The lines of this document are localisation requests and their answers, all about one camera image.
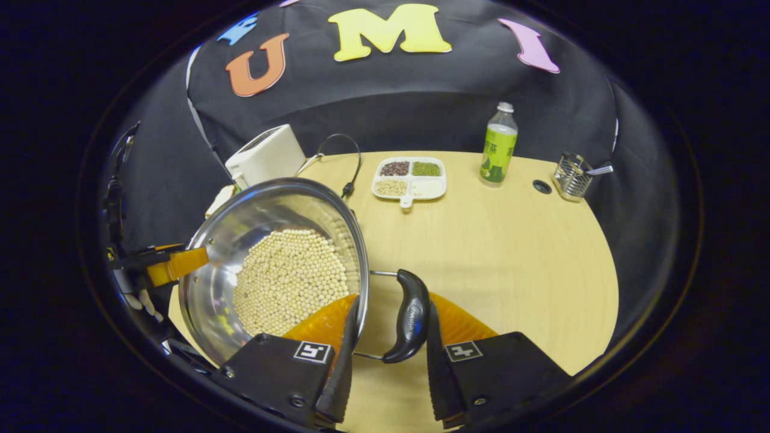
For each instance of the white divided bean tray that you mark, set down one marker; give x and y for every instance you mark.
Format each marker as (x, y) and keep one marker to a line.
(428, 189)

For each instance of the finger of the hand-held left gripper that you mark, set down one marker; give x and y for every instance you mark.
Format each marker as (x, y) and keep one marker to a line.
(177, 264)

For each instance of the white toaster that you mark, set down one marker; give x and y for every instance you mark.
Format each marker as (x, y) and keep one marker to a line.
(267, 156)

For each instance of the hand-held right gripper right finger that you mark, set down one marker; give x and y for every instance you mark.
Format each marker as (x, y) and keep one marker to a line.
(442, 385)

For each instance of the pile of soybeans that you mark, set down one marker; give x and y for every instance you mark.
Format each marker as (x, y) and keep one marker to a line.
(289, 282)

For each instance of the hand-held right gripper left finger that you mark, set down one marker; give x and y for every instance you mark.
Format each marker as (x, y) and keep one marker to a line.
(343, 373)

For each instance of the green label drink bottle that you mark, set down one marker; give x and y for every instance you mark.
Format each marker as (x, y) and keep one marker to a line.
(498, 150)

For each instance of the beige bread slice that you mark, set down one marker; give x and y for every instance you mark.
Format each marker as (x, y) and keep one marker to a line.
(219, 198)

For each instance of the black backdrop cloth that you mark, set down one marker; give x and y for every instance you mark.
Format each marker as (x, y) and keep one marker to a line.
(391, 102)

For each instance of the stainless steel pot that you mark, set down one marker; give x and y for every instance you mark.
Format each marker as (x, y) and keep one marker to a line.
(240, 222)

